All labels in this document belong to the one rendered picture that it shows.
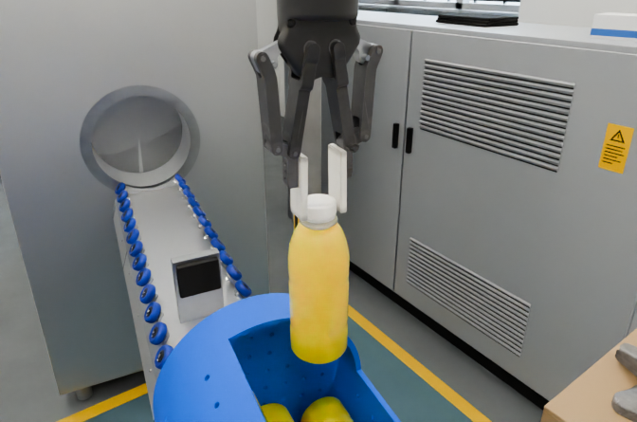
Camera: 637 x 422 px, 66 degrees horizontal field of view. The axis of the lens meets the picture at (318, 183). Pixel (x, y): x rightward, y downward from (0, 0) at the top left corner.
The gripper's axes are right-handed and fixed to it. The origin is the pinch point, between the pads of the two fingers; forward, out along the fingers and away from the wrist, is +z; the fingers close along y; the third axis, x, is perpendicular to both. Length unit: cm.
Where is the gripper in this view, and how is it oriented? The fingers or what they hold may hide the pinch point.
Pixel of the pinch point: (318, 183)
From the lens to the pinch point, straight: 51.5
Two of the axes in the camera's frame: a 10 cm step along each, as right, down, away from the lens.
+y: -9.0, 1.7, -4.0
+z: 0.0, 9.3, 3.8
